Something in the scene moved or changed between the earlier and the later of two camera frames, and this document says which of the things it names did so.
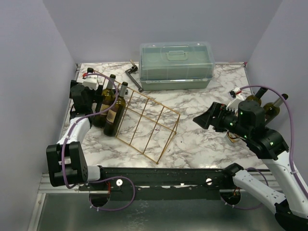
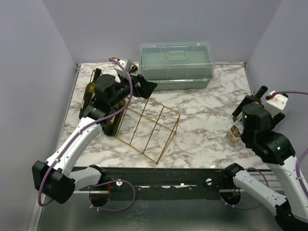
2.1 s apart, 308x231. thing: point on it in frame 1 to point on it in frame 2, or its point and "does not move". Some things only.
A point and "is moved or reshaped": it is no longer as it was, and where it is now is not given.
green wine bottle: (90, 70) is moved or reshaped
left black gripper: (96, 93) to (147, 87)
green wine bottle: (113, 117) does not move
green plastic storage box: (175, 66) does not move
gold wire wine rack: (148, 127) does not move
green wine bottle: (258, 95) does not move
